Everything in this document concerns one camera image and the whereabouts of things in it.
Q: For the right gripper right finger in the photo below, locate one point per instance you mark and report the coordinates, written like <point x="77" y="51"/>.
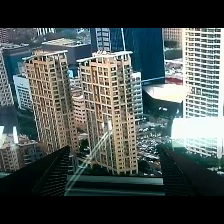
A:
<point x="186" y="176"/>

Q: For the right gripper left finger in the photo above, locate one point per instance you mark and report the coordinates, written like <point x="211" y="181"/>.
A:
<point x="43" y="178"/>

